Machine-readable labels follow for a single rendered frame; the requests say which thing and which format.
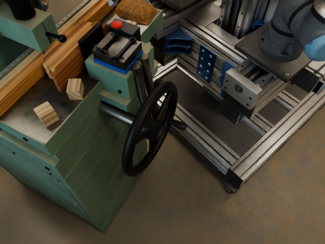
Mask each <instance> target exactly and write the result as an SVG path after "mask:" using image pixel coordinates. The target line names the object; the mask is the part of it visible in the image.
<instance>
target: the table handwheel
mask: <svg viewBox="0 0 325 244"><path fill-rule="evenodd" d="M166 92H167V94H166V96H165V98H164V101H163V103H162V105H161V107H160V109H159V111H158V113H157V114H156V116H155V118H154V119H153V118H148V116H149V114H150V112H151V111H152V109H153V108H154V106H155V105H156V103H157V102H158V101H159V99H160V98H161V97H162V96H163V95H164V94H165V93H166ZM177 99H178V92H177V88H176V86H175V84H174V83H172V82H170V81H166V82H163V83H161V84H159V85H158V86H157V87H155V88H154V89H153V90H152V92H151V93H150V94H149V95H148V96H147V98H146V99H145V100H144V102H143V103H142V105H141V107H140V109H139V110H138V112H137V114H136V115H134V114H132V113H129V112H127V111H124V110H122V109H120V108H118V107H116V106H113V105H111V104H109V103H107V102H105V101H102V102H101V103H100V105H99V108H98V110H99V112H101V113H103V114H105V115H107V116H109V117H111V118H113V119H115V120H118V121H120V122H122V123H124V124H126V125H128V126H130V129H129V131H128V134H127V137H126V140H125V144H124V148H123V153H122V168H123V171H124V173H125V174H126V175H127V176H130V177H134V176H137V175H139V174H141V173H142V172H143V171H144V170H145V169H146V168H147V167H148V166H149V165H150V163H151V162H152V160H153V159H154V158H155V156H156V154H157V153H158V151H159V149H160V148H161V146H162V144H163V142H164V140H165V138H166V136H167V134H168V131H169V129H170V126H171V124H170V123H169V121H170V119H173V118H174V115H175V111H176V107H177ZM167 105H168V107H167ZM166 107H167V111H166V115H165V118H164V121H163V123H162V122H160V120H161V118H162V116H163V113H164V111H165V109H166ZM147 118H148V119H147ZM145 138H146V139H148V140H149V151H148V153H147V154H146V155H145V157H144V158H143V159H142V160H141V161H140V162H139V163H138V164H137V165H136V166H134V167H133V155H134V150H135V147H136V145H137V144H138V143H139V142H141V141H142V140H144V139H145Z"/></svg>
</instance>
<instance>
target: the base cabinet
mask: <svg viewBox="0 0 325 244"><path fill-rule="evenodd" d="M140 106H141V105H140V101H139V98H137V100H136V101H135V103H134V104H133V105H132V107H131V108H130V109H129V111H128V112H129V113H132V114H134V115H136V114H137V112H138V110H139V109H140ZM129 129H130V126H128V125H126V124H124V123H122V122H120V121H118V120H115V119H113V118H111V119H110V121H109V122H108V123H107V125H106V126H105V127H104V128H103V130H102V131H101V132H100V133H99V135H98V136H97V137H96V138H95V140H94V141H93V142H92V144H91V145H90V146H89V148H88V149H87V150H86V152H85V153H84V154H83V155H82V157H81V158H80V159H79V161H78V162H77V163H76V165H75V166H74V167H73V168H72V170H71V171H70V172H69V174H68V175H67V176H66V178H65V179H63V178H61V177H59V176H58V175H56V174H54V173H52V172H50V171H48V170H47V169H45V168H43V167H42V166H40V165H38V164H36V163H34V162H32V161H31V160H29V159H27V158H26V157H24V156H22V155H20V154H19V153H17V152H15V151H13V150H11V149H10V148H8V147H6V146H4V145H3V144H1V143H0V165H1V166H2V167H3V168H5V169H6V170H7V171H8V172H9V173H10V174H11V175H13V176H14V177H15V178H16V179H17V180H18V181H19V182H20V183H22V184H23V185H25V186H27V187H28V188H30V189H32V190H33V191H35V192H37V193H38V194H40V195H42V196H43V197H45V198H47V199H48V200H50V201H52V202H53V203H55V204H57V205H58V206H60V207H62V208H63V209H65V210H67V211H68V212H70V213H72V214H73V215H75V216H77V217H78V218H80V219H82V220H83V221H85V222H87V223H88V224H90V225H92V226H93V227H95V228H96V229H98V230H100V231H101V232H103V233H106V232H107V230H108V229H109V227H110V225H111V224H112V222H113V221H114V219H115V217H116V216H117V214H118V213H119V211H120V209H121V207H122V206H123V204H124V203H125V201H126V199H127V198H128V196H129V194H130V193H131V191H132V190H133V188H134V187H135V185H136V183H137V182H138V180H139V178H140V177H141V175H142V174H143V172H142V173H141V174H139V175H137V176H134V177H130V176H127V175H126V174H125V173H124V171H123V168H122V153H123V148H124V144H125V140H126V137H127V134H128V131H129ZM147 152H148V150H147V140H146V138H145V139H144V140H142V141H141V142H139V143H138V144H137V145H136V147H135V150H134V155H133V167H134V166H136V165H137V164H138V163H139V162H140V161H141V160H142V159H143V158H144V157H145V155H146V154H147Z"/></svg>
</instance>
